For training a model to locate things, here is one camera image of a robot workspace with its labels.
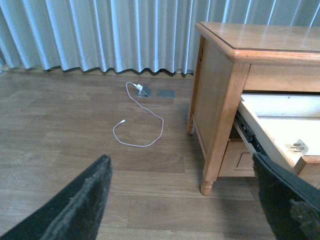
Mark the wooden drawer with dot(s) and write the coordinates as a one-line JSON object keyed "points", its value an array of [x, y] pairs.
{"points": [[272, 121], [237, 161]]}

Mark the white plug in socket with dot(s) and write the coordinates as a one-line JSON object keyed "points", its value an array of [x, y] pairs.
{"points": [[138, 86]]}

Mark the light wooden nightstand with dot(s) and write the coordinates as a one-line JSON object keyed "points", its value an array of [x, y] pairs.
{"points": [[235, 59]]}

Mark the open floor socket box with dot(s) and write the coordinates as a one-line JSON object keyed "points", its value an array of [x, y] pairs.
{"points": [[143, 92]]}

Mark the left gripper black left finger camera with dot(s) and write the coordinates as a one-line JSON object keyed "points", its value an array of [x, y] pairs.
{"points": [[74, 213]]}

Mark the light blue-grey curtain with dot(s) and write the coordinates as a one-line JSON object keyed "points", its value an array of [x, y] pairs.
{"points": [[128, 34]]}

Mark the closed floor socket cover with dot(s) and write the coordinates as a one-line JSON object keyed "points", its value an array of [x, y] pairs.
{"points": [[167, 94]]}

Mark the white charger adapter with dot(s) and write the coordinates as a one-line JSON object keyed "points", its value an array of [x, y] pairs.
{"points": [[298, 147]]}

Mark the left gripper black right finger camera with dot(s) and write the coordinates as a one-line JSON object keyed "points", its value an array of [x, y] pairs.
{"points": [[291, 205]]}

